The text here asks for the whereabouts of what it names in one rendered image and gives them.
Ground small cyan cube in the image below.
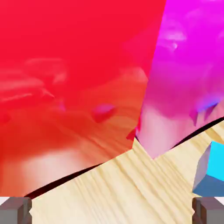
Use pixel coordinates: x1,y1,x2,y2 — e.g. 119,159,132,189
192,140,224,198

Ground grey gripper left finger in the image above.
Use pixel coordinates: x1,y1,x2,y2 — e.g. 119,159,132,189
0,196,33,224

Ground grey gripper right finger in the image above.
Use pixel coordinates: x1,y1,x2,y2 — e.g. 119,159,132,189
192,196,224,224

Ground large magenta box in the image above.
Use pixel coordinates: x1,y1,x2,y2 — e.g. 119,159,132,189
135,0,224,160

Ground large red box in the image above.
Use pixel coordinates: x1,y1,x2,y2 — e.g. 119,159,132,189
0,0,167,199

